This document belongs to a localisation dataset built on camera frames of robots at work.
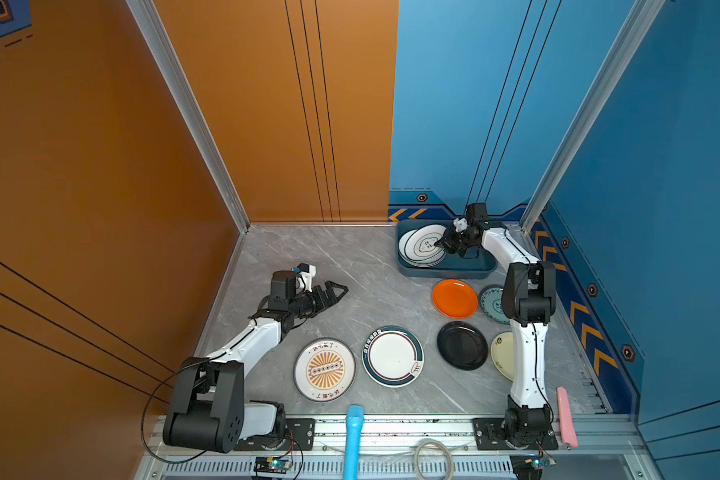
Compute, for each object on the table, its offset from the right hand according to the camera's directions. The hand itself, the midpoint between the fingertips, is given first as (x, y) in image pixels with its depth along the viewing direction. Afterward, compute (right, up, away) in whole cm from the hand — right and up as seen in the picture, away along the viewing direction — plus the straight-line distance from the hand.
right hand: (434, 243), depth 104 cm
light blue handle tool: (-27, -46, -32) cm, 62 cm away
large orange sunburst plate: (-36, -36, -21) cm, 55 cm away
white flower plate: (-1, -4, -3) cm, 5 cm away
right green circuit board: (+15, -54, -34) cm, 66 cm away
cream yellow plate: (+15, -33, -20) cm, 41 cm away
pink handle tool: (+28, -46, -29) cm, 61 cm away
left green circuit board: (-45, -54, -34) cm, 78 cm away
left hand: (-31, -15, -18) cm, 39 cm away
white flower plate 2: (-7, -1, +4) cm, 8 cm away
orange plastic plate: (+5, -19, -6) cm, 20 cm away
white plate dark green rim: (-16, -33, -19) cm, 41 cm away
